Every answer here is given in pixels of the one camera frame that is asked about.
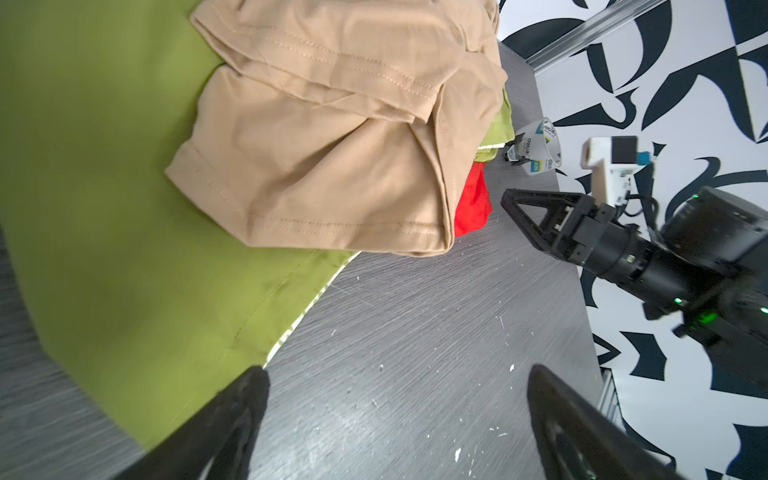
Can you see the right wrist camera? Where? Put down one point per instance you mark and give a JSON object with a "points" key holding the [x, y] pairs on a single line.
{"points": [[613, 162]]}

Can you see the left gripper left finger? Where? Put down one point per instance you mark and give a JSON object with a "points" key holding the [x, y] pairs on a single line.
{"points": [[215, 443]]}

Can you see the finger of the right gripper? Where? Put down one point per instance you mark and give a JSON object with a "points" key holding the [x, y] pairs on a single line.
{"points": [[547, 236]]}

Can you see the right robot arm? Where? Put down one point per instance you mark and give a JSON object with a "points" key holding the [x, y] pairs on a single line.
{"points": [[707, 263]]}

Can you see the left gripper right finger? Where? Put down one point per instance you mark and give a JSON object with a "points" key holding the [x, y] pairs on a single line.
{"points": [[575, 441]]}

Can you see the red cloth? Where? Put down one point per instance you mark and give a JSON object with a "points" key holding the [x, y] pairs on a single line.
{"points": [[474, 207]]}

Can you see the green cloth with cartoon print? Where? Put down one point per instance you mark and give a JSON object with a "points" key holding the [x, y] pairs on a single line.
{"points": [[146, 302]]}

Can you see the small black binder clip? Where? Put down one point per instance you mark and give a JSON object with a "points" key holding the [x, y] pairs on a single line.
{"points": [[511, 154]]}

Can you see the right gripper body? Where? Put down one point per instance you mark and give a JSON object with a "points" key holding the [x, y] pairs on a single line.
{"points": [[619, 255]]}

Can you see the beige cloth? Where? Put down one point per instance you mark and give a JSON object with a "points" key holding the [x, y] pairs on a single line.
{"points": [[341, 125]]}

